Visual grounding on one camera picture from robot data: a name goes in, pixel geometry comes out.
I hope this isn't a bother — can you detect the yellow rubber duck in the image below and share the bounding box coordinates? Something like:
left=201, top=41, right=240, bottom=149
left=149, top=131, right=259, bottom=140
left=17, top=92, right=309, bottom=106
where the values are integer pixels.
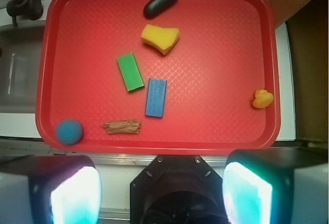
left=252, top=89, right=274, bottom=109

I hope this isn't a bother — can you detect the blue rectangular block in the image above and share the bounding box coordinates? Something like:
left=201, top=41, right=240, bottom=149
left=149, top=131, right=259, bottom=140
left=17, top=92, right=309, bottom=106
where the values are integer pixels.
left=145, top=79, right=167, bottom=118

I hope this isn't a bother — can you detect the dark green plastic pickle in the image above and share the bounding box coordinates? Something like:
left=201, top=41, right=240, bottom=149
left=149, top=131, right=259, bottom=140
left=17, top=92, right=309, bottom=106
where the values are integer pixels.
left=143, top=0, right=178, bottom=18

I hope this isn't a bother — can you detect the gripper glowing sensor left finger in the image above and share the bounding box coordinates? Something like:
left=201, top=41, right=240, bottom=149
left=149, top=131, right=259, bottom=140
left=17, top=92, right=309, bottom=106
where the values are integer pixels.
left=1, top=155, right=102, bottom=223

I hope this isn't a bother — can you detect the black faucet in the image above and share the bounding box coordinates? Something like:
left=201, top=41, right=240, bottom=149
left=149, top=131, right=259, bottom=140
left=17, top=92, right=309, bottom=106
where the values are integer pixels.
left=6, top=0, right=43, bottom=28

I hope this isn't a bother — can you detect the brown cardboard box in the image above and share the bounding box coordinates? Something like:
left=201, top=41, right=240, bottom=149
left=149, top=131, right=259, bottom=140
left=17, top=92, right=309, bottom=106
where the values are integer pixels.
left=286, top=0, right=328, bottom=148

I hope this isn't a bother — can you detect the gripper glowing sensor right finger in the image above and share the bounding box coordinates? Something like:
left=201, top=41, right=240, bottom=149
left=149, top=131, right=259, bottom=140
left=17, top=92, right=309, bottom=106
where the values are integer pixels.
left=222, top=147, right=328, bottom=223

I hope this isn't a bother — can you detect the brown wood bark piece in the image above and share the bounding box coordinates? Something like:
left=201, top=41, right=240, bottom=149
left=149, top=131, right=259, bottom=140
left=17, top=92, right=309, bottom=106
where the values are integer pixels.
left=101, top=120, right=141, bottom=135

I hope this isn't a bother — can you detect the blue textured ball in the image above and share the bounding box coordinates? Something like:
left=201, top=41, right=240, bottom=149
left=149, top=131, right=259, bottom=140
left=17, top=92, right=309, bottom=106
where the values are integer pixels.
left=56, top=120, right=82, bottom=146

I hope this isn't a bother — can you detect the grey metal sink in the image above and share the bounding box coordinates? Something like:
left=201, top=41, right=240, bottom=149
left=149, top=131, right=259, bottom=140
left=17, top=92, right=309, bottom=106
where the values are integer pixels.
left=1, top=21, right=45, bottom=114

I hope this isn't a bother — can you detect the green rectangular block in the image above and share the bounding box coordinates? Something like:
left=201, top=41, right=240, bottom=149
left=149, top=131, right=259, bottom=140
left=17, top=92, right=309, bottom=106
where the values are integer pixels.
left=117, top=52, right=144, bottom=92

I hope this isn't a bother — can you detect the red plastic tray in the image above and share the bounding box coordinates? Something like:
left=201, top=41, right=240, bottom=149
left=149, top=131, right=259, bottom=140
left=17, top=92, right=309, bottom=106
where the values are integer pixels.
left=36, top=0, right=280, bottom=155

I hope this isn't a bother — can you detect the black octagonal mount base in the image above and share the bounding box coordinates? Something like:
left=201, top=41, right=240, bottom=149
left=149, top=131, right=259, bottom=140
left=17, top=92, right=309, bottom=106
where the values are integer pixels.
left=130, top=155, right=229, bottom=223

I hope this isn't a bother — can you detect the yellow sponge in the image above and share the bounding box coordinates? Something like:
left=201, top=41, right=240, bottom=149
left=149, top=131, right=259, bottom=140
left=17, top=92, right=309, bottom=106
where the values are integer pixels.
left=141, top=24, right=180, bottom=55

